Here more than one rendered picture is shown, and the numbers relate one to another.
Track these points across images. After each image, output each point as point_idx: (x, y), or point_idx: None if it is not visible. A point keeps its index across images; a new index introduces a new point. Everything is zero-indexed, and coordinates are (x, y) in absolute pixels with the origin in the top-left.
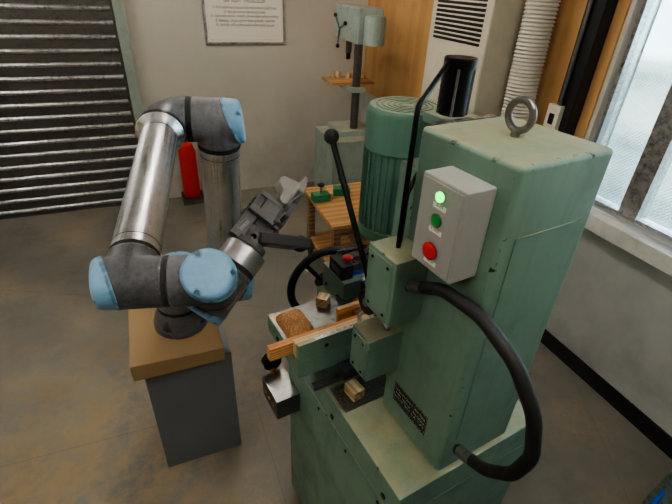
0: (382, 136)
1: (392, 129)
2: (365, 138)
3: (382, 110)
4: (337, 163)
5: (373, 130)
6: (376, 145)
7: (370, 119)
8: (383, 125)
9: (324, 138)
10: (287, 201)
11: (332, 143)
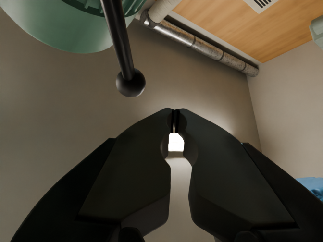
0: (28, 8)
1: (9, 4)
2: (93, 25)
3: (36, 39)
4: (115, 49)
5: (53, 28)
6: (44, 2)
7: (64, 43)
8: (26, 22)
9: (131, 94)
10: (189, 202)
11: (123, 78)
